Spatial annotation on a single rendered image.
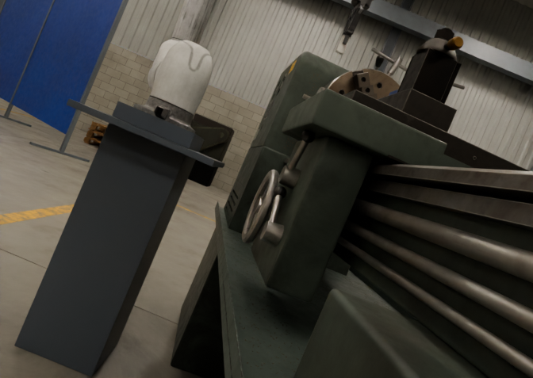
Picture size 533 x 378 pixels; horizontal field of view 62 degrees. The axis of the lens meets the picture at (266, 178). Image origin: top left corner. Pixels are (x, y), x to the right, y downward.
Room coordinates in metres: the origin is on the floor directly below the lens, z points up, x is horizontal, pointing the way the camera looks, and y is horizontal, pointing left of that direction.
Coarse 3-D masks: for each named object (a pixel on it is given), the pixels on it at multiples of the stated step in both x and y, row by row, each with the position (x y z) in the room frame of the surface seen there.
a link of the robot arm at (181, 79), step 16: (176, 48) 1.39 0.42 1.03; (192, 48) 1.39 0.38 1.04; (160, 64) 1.44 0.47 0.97; (176, 64) 1.37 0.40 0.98; (192, 64) 1.38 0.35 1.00; (208, 64) 1.42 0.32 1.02; (160, 80) 1.38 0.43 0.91; (176, 80) 1.37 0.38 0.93; (192, 80) 1.38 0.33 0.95; (208, 80) 1.44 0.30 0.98; (160, 96) 1.38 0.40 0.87; (176, 96) 1.37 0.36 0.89; (192, 96) 1.40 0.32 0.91; (192, 112) 1.43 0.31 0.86
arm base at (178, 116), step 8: (136, 104) 1.36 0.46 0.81; (152, 104) 1.38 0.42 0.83; (160, 104) 1.37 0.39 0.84; (168, 104) 1.37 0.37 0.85; (144, 112) 1.36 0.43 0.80; (152, 112) 1.36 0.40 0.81; (160, 112) 1.36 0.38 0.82; (168, 112) 1.37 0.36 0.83; (176, 112) 1.38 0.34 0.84; (184, 112) 1.40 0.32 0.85; (168, 120) 1.37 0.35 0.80; (176, 120) 1.37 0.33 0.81; (184, 120) 1.41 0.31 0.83; (184, 128) 1.36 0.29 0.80; (192, 128) 1.50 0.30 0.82
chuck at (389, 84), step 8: (368, 72) 1.46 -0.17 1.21; (376, 72) 1.47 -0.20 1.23; (336, 80) 1.45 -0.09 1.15; (344, 80) 1.45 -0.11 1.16; (352, 80) 1.46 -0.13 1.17; (376, 80) 1.47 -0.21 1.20; (384, 80) 1.47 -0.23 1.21; (392, 80) 1.47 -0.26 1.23; (328, 88) 1.45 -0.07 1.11; (336, 88) 1.45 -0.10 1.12; (344, 88) 1.46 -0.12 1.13; (352, 88) 1.46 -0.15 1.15; (376, 88) 1.47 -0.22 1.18; (384, 88) 1.47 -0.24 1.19; (392, 88) 1.48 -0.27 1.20; (384, 96) 1.47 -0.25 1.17
